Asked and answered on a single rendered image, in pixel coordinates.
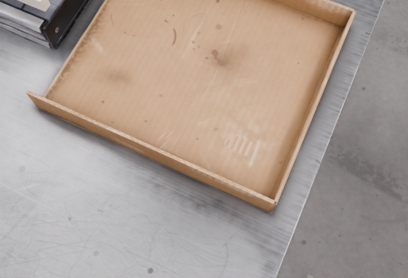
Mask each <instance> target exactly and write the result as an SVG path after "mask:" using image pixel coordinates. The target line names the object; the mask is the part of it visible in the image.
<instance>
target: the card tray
mask: <svg viewBox="0 0 408 278"><path fill-rule="evenodd" d="M355 13H356V10H355V9H352V8H350V7H346V6H344V5H341V4H338V3H336V2H333V1H330V0H105V1H104V2H103V4H102V6H101V7H100V9H99V11H98V12H97V14H96V15H95V17H94V18H93V20H92V21H91V23H90V24H89V26H88V28H87V29H86V31H85V32H84V33H83V35H82V37H81V38H80V40H79V41H78V43H77V44H76V46H75V47H74V49H73V50H72V52H71V54H70V55H69V57H68V58H67V60H66V62H65V63H64V64H63V66H62V68H61V69H60V71H59V72H58V74H57V75H56V77H55V78H54V80H53V81H52V83H51V85H50V86H49V88H48V89H47V91H46V92H45V94H44V95H43V97H41V96H39V95H37V94H35V93H33V92H30V91H27V92H26V94H27V95H28V96H29V97H30V99H31V100H32V101H33V102H34V104H35V105H36V106H37V107H38V108H40V109H42V110H44V111H46V112H49V113H51V114H53V115H56V116H57V117H60V118H62V119H64V120H66V121H69V122H71V123H73V124H76V125H77V126H80V127H82V128H84V129H87V130H89V131H91V132H93V133H95V134H97V135H100V136H102V137H104V138H107V139H108V140H111V141H113V142H115V143H118V144H120V145H122V146H124V147H126V148H128V149H131V150H133V151H135V152H138V153H139V154H142V155H144V156H146V157H149V158H151V159H153V160H155V161H157V162H159V163H162V164H164V165H167V166H169V167H170V168H173V169H175V170H177V171H180V172H182V173H184V174H186V175H188V176H191V177H193V178H195V179H198V180H200V181H202V182H204V183H206V184H208V185H211V186H213V187H215V188H217V189H219V190H222V191H224V192H226V193H229V194H231V195H233V196H235V197H237V198H240V199H242V200H244V201H246V202H248V203H251V204H253V205H255V206H257V207H260V208H262V209H264V210H266V211H268V212H272V211H273V209H274V208H275V207H276V205H277V203H278V201H279V198H280V196H281V193H282V191H283V188H284V186H285V183H286V181H287V178H288V176H289V174H290V171H291V169H292V167H293V164H294V161H295V159H296V157H297V154H298V152H299V150H300V147H301V144H302V142H303V140H304V137H305V134H306V133H307V130H308V127H309V125H310V123H311V120H312V118H313V115H314V113H315V110H316V108H317V106H318V103H319V100H320V99H321V96H322V93H323V91H324V89H325V86H326V84H327V81H328V79H329V76H330V74H331V72H332V69H333V66H334V65H335V62H336V59H337V57H338V55H339V52H340V50H341V47H342V45H343V43H344V40H345V37H346V35H347V33H348V30H349V28H350V25H351V23H352V21H353V18H354V16H355Z"/></svg>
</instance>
